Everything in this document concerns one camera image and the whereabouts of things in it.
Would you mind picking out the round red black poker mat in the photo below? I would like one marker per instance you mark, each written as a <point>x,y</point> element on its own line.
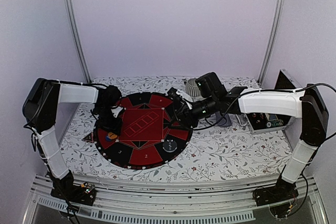
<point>145,126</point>

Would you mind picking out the orange big blind button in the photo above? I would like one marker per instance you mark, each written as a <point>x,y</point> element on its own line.
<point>112,135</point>

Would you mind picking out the aluminium frame post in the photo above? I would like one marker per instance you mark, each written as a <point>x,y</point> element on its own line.
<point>76,38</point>
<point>271,41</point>

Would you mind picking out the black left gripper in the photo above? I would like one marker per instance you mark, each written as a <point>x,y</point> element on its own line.
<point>114,128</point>

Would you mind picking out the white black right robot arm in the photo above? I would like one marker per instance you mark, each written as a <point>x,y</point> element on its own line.
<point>305,103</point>

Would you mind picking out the floral white table cloth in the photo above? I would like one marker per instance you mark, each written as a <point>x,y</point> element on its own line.
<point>218,153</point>

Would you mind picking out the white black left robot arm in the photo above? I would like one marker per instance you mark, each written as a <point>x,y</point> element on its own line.
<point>40,111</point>

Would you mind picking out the aluminium poker chip case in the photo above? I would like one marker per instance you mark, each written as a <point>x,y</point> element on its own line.
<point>265,122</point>

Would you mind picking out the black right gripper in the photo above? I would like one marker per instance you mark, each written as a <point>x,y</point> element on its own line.
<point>184,115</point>

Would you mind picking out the aluminium front rail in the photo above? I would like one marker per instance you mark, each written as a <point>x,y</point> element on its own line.
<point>227,201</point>

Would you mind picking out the striped grey ceramic mug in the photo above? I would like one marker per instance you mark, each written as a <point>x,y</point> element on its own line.
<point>191,87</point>

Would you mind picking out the left aluminium frame post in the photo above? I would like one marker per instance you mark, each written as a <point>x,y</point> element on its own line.
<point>76,38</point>

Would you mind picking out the right aluminium frame post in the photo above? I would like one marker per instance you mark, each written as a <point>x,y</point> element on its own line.
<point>271,41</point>

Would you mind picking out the blue playing card deck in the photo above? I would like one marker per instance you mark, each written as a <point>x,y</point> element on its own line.
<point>223,121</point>

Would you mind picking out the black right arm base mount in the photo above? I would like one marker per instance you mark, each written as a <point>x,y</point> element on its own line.
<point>284,195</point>

